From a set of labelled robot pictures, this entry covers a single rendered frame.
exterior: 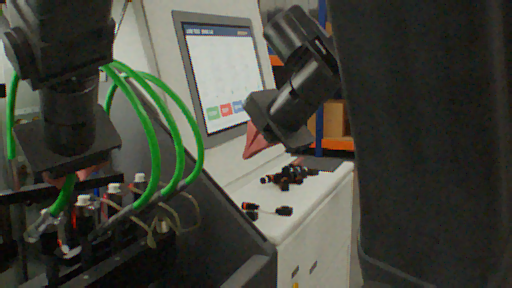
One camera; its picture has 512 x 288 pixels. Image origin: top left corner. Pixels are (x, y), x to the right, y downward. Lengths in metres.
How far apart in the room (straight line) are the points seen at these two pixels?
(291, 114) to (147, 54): 0.52
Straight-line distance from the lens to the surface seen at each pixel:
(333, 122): 6.17
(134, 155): 1.12
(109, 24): 0.45
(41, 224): 0.73
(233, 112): 1.39
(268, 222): 1.11
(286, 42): 0.67
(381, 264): 0.18
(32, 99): 1.20
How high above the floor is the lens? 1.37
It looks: 11 degrees down
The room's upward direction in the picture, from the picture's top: straight up
